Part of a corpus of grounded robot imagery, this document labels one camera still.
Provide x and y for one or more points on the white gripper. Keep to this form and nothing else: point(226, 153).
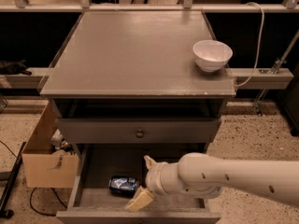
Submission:
point(153, 177)

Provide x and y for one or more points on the blue pepsi can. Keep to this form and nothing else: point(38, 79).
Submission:
point(123, 185)

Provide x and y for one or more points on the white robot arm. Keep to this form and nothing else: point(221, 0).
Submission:
point(202, 176)

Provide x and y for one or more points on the round metal drawer knob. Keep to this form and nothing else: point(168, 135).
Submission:
point(139, 133)

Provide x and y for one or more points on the open grey middle drawer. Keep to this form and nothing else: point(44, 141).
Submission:
point(92, 202)

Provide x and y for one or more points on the closed grey top drawer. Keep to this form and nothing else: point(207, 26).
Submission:
point(122, 131)

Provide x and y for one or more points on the grey wooden drawer cabinet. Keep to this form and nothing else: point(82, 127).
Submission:
point(136, 65)

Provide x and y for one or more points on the cardboard box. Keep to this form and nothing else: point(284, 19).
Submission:
point(44, 166)

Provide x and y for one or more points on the white ceramic bowl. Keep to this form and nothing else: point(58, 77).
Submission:
point(211, 55)

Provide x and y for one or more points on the black bar on floor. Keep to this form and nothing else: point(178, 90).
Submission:
point(9, 178)

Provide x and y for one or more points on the black object on ledge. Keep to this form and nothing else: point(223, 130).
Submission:
point(14, 68)

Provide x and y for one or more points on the metal diagonal bracket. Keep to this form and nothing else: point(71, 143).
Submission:
point(274, 70)

